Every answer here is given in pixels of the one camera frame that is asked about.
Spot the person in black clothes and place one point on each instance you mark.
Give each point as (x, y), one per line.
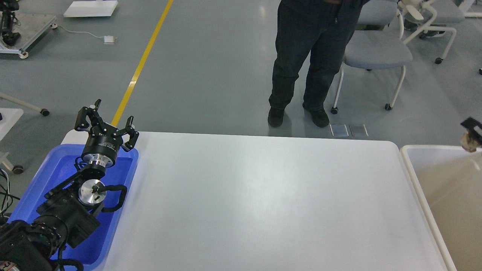
(318, 30)

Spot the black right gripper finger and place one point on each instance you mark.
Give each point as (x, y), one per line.
(474, 127)

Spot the beige plastic bin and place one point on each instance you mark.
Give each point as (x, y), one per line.
(448, 183)

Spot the white power adapter with cable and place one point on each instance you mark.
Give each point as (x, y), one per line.
(106, 39)

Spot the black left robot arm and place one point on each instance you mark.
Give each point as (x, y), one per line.
(70, 212)

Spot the right metal floor plate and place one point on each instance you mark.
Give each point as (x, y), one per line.
(358, 130)

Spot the blue plastic tray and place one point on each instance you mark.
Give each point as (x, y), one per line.
(57, 167)

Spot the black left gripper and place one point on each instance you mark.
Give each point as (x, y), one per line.
(103, 143)

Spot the grey chair white frame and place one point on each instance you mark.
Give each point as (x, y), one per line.
(378, 49)

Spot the left metal floor plate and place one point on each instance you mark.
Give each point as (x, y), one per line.
(339, 130)

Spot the metal floor plate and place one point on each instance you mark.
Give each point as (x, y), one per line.
(358, 130)
(339, 130)

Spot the beige paper ball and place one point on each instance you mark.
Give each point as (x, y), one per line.
(468, 143)

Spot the white flat board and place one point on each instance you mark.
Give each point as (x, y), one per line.
(91, 8)

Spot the white caster leg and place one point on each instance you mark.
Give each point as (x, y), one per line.
(42, 111)

